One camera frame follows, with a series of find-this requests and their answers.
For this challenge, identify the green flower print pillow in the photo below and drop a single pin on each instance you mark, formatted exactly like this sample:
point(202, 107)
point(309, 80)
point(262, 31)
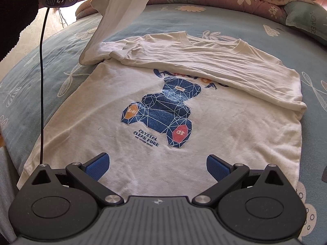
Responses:
point(309, 23)

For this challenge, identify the bed with blue floral sheet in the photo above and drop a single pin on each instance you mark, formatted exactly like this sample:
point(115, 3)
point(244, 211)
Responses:
point(38, 69)

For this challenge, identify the white printed sweatshirt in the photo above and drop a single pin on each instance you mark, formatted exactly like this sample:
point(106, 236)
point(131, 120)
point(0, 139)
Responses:
point(230, 132)

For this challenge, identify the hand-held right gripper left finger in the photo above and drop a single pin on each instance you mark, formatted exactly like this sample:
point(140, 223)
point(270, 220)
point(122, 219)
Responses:
point(98, 167)

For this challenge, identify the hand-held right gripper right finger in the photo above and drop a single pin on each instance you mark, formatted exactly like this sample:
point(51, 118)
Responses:
point(217, 168)

